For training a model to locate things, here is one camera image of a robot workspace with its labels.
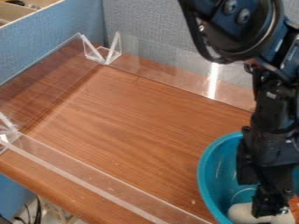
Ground clear acrylic front barrier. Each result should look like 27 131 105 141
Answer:
0 133 211 224

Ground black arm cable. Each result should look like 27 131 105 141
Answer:
176 0 235 65

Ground wooden shelf box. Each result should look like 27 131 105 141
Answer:
0 0 65 29

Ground clear acrylic back barrier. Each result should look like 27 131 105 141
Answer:
109 32 255 112

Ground black cables under table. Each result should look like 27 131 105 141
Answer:
0 195 43 224

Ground blue plastic bowl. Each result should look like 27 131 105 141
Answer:
196 130 299 224

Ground white brown toy mushroom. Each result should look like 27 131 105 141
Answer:
227 195 299 224

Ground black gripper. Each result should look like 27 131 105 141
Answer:
236 126 299 218

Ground clear acrylic left barrier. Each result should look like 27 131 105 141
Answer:
0 33 100 132

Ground black blue robot arm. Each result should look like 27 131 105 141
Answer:
177 0 299 218

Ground clear acrylic barrier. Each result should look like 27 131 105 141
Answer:
0 33 100 132
109 32 255 112
0 133 211 224

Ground clear acrylic corner bracket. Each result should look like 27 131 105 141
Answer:
80 32 123 65

